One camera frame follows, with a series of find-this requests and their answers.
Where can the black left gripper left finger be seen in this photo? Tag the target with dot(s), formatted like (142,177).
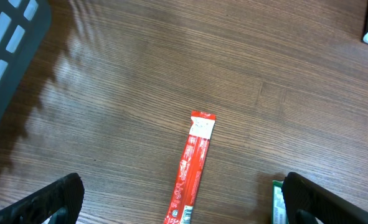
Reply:
(59,202)

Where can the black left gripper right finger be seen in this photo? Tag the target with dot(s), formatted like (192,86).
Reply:
(307,202)

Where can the dark green gum pack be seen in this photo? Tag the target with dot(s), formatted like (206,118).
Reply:
(279,215)

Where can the red candy bar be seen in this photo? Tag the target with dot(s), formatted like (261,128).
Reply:
(190,169)

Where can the dark grey plastic basket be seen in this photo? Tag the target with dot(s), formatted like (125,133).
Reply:
(23,25)

